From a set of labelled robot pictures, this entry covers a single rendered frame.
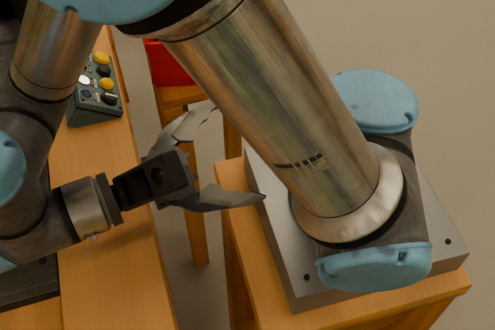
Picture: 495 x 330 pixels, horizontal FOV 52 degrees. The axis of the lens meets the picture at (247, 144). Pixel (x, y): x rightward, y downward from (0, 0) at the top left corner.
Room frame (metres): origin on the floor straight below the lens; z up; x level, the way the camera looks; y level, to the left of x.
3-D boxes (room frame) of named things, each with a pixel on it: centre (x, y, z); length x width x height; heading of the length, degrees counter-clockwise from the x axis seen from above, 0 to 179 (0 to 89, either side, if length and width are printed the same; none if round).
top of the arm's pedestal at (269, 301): (0.41, -0.14, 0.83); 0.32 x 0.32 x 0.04; 15
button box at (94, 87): (0.64, 0.28, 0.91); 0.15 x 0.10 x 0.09; 18
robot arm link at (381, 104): (0.41, -0.14, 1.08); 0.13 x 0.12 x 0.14; 176
